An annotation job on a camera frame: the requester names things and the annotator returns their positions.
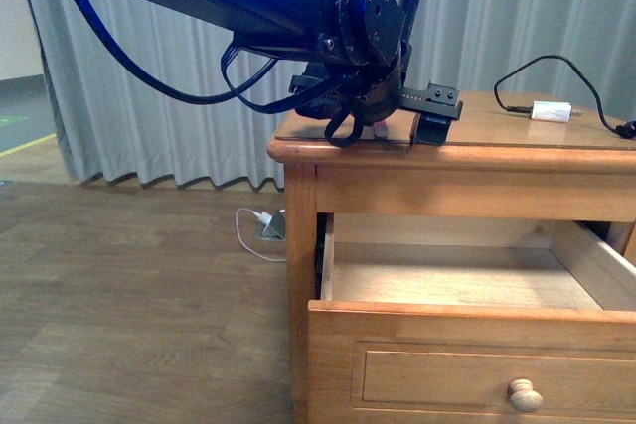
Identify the grey pleated curtain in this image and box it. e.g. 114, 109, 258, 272
29, 0, 635, 186

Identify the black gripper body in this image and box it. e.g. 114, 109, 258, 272
295, 44, 463, 125

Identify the wooden drawer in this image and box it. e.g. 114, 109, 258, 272
308, 214, 635, 423

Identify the white adapter box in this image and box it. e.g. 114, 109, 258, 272
530, 100, 582, 123

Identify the white charger cable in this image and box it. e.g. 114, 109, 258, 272
235, 207, 288, 263

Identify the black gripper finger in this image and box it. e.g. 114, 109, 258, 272
413, 114, 451, 146

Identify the pink marker with white cap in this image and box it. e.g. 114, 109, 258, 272
373, 121, 389, 139

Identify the white charger plug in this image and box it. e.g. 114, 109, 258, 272
253, 212, 272, 226

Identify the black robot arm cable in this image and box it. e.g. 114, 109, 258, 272
59, 0, 367, 149

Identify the wooden nightstand cabinet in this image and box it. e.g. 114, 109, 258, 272
269, 92, 635, 423

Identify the black adapter cable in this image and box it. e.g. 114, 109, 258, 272
493, 55, 636, 139

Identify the open metal floor socket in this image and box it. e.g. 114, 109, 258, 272
255, 212, 286, 240

